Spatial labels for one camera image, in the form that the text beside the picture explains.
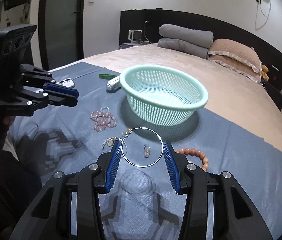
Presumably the orange bead bracelet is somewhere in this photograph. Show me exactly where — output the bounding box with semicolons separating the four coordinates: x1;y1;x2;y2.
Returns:
175;147;210;172

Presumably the white phone butterfly case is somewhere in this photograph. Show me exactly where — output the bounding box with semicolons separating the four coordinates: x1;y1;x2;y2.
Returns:
56;78;75;88

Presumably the small crystal earring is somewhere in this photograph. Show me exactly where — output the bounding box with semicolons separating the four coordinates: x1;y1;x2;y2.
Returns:
144;144;151;158

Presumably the blue denim cloth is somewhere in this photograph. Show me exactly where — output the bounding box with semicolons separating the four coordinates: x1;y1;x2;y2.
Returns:
10;63;282;239

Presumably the white handheld device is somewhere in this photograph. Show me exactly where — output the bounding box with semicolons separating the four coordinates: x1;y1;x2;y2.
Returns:
106;76;120;93

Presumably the large silver hoop bangle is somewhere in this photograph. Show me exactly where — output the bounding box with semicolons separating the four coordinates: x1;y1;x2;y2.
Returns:
121;127;164;168

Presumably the mint green plastic basket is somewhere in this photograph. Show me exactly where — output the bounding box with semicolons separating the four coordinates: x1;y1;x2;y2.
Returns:
119;65;209;126

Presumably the grey nightstand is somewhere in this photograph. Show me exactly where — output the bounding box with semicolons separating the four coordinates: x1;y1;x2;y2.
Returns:
119;40;151;49

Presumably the dark glass door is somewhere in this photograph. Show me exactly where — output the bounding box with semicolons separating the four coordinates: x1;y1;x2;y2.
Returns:
38;0;84;70

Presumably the beige bed cover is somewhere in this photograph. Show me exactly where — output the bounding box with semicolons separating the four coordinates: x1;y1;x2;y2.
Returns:
78;42;282;156

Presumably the white electric kettle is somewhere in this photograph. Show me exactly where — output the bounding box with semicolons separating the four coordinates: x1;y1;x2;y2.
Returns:
128;29;142;44

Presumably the pink ruffled pillow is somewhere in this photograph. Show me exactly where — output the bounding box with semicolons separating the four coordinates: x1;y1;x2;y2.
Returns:
208;38;262;83

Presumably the grey folded blanket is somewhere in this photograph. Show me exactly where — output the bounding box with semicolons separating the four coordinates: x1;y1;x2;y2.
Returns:
158;24;214;59

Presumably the yellow plush toy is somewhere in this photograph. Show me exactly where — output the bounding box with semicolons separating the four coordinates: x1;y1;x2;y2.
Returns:
261;64;269;82

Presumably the black headboard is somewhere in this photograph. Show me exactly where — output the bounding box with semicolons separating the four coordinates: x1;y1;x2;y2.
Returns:
119;9;282;90

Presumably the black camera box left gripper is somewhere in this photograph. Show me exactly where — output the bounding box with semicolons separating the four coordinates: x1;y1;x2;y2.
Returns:
0;24;37;97

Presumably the white charging cable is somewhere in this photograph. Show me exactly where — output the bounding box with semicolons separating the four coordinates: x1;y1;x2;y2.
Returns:
254;0;280;30

